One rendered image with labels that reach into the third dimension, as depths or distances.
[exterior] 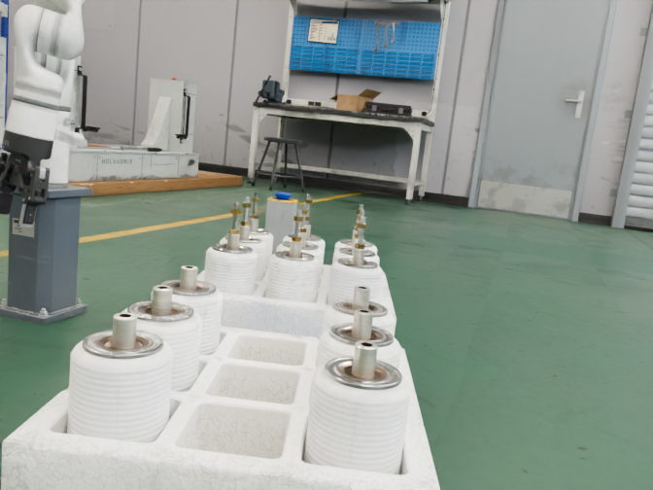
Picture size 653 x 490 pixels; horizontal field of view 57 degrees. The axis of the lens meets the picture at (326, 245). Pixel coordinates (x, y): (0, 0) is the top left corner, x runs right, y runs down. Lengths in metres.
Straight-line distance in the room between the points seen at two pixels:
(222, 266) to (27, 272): 0.54
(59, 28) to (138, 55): 6.39
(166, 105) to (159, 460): 4.38
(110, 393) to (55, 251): 0.91
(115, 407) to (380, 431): 0.24
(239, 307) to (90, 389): 0.52
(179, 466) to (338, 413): 0.15
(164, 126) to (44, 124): 3.74
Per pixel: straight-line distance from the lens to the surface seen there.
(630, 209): 6.05
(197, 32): 7.12
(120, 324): 0.62
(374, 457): 0.59
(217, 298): 0.83
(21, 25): 1.12
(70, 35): 1.11
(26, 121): 1.11
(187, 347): 0.72
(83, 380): 0.61
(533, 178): 6.03
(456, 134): 6.09
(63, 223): 1.49
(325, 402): 0.58
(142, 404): 0.61
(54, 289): 1.51
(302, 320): 1.08
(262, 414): 0.68
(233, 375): 0.80
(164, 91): 4.92
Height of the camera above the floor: 0.47
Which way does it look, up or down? 10 degrees down
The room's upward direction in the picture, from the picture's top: 6 degrees clockwise
